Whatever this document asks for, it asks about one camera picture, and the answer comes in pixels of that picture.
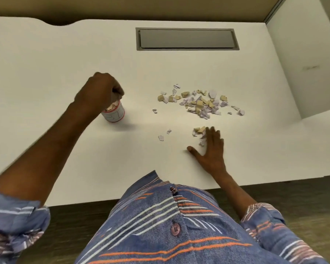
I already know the person's right hand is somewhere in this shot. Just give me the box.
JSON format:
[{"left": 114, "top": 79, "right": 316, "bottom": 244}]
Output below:
[{"left": 187, "top": 126, "right": 227, "bottom": 176}]

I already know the blue striped button shirt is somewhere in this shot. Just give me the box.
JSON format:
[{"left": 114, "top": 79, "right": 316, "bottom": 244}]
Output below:
[{"left": 0, "top": 170, "right": 330, "bottom": 264}]

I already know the large pile of paper scraps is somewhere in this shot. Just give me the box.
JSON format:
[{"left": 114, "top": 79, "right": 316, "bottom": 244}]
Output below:
[{"left": 157, "top": 84, "right": 246, "bottom": 120}]

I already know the person's left hand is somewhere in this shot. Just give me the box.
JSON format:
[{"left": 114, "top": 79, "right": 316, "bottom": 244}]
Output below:
[{"left": 74, "top": 72, "right": 125, "bottom": 119}]

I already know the white paper cup red rim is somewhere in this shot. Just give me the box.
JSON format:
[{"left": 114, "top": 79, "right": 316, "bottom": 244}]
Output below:
[{"left": 101, "top": 100, "right": 126, "bottom": 123}]

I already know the small cluster of torn scraps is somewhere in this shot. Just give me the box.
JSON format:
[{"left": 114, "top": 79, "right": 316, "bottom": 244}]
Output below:
[{"left": 192, "top": 126, "right": 208, "bottom": 147}]

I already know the person's left forearm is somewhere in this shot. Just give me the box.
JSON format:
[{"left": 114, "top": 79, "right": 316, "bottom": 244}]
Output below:
[{"left": 0, "top": 103, "right": 92, "bottom": 208}]

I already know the white desk side panel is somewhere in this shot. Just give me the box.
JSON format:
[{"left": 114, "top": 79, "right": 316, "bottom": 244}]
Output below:
[{"left": 265, "top": 0, "right": 330, "bottom": 119}]

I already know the person's right forearm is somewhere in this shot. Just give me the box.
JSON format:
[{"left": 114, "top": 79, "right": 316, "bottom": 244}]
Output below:
[{"left": 211, "top": 169, "right": 258, "bottom": 219}]

